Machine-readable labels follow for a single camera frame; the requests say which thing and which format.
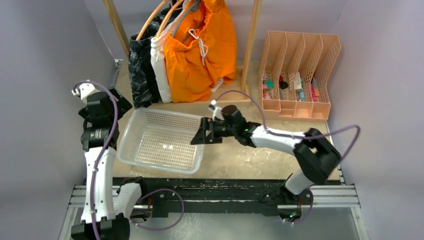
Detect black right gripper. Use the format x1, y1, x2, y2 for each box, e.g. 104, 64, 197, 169
191, 117, 237, 146

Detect white plastic basket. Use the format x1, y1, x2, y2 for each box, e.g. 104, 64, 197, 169
116, 108, 205, 174

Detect orange shorts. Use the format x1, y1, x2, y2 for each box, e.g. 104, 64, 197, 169
163, 0, 238, 103

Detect pink plastic file organizer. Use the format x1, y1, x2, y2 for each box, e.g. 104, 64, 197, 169
257, 31, 342, 123

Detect grey-blue plastic hanger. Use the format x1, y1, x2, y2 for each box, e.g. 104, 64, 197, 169
171, 0, 205, 44

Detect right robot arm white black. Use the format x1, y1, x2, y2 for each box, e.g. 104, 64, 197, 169
190, 105, 342, 204

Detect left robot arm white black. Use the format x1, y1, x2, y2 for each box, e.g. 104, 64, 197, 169
70, 82, 149, 240

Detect dark camouflage shorts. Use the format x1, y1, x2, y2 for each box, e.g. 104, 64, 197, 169
128, 5, 171, 108

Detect white shorts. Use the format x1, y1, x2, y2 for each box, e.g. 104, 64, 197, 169
150, 0, 190, 103

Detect orange hanger left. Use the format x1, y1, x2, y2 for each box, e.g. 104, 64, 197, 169
135, 0, 169, 41

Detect orange hanger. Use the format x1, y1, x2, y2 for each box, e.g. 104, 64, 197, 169
155, 0, 185, 38
135, 0, 169, 41

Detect orange hanger right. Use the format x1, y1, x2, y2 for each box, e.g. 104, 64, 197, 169
155, 0, 185, 38

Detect pink small bottle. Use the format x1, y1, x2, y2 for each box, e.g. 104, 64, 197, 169
262, 84, 272, 100

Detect green small item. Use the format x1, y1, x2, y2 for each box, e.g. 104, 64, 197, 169
263, 80, 274, 89

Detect wooden clothes rack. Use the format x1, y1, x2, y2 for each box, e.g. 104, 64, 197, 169
101, 0, 263, 106

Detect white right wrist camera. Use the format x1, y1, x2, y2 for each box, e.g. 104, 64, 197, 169
208, 100, 224, 121

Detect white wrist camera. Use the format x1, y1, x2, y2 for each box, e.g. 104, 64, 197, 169
71, 83, 99, 104
208, 100, 224, 121

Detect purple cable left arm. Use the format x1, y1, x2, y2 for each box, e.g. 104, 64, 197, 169
72, 80, 119, 240

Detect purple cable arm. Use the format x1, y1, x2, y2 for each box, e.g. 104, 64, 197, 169
215, 90, 361, 163
72, 80, 119, 240

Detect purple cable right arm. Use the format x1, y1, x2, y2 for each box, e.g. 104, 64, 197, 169
215, 90, 361, 163

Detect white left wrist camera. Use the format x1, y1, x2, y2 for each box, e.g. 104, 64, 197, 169
71, 83, 99, 104

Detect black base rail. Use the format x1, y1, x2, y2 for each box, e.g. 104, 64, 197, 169
112, 177, 312, 219

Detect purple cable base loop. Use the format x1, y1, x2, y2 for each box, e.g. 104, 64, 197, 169
129, 188, 185, 232

